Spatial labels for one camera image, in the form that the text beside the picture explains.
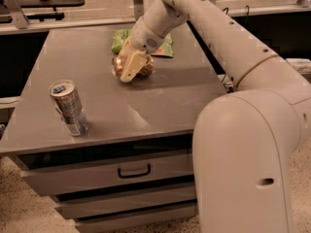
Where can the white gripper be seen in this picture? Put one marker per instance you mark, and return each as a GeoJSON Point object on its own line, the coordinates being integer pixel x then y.
{"type": "Point", "coordinates": [145, 37]}

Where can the orange soda can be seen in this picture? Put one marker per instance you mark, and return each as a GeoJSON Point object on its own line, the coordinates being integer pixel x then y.
{"type": "Point", "coordinates": [144, 72]}

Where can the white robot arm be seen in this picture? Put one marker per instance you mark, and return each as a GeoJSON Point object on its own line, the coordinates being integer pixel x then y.
{"type": "Point", "coordinates": [241, 141]}

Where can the silver energy drink can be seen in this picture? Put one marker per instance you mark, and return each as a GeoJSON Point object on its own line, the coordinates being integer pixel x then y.
{"type": "Point", "coordinates": [67, 102]}

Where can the green snack bag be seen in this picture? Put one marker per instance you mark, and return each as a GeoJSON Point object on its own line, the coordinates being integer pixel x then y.
{"type": "Point", "coordinates": [165, 50]}

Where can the grey drawer cabinet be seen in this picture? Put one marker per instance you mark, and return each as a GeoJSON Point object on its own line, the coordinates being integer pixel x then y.
{"type": "Point", "coordinates": [147, 121]}

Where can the white crumpled packet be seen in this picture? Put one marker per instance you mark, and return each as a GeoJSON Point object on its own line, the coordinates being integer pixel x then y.
{"type": "Point", "coordinates": [302, 65]}

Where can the black drawer handle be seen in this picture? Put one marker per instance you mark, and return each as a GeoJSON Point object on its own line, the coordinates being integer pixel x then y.
{"type": "Point", "coordinates": [135, 173]}

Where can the metal frame rail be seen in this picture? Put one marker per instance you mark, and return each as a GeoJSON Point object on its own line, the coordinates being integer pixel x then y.
{"type": "Point", "coordinates": [15, 19]}

